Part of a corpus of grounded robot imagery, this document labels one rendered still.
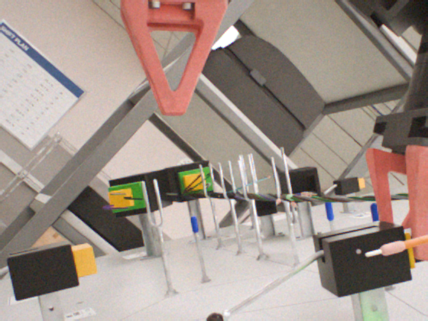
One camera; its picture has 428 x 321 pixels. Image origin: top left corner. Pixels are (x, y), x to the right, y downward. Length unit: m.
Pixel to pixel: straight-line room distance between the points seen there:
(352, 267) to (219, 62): 1.08
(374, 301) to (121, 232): 0.98
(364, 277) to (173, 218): 7.55
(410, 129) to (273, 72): 1.10
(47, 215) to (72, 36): 7.07
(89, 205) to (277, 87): 0.51
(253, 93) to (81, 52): 6.83
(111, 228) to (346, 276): 0.99
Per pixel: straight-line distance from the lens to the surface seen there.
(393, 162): 0.52
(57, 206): 1.34
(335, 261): 0.46
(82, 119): 8.09
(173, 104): 0.44
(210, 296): 0.77
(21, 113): 8.12
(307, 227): 1.05
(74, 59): 8.27
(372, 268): 0.47
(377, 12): 0.52
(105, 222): 1.41
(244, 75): 1.52
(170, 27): 0.47
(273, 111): 1.54
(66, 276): 0.69
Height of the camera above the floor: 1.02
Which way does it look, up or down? 13 degrees up
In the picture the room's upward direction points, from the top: 39 degrees clockwise
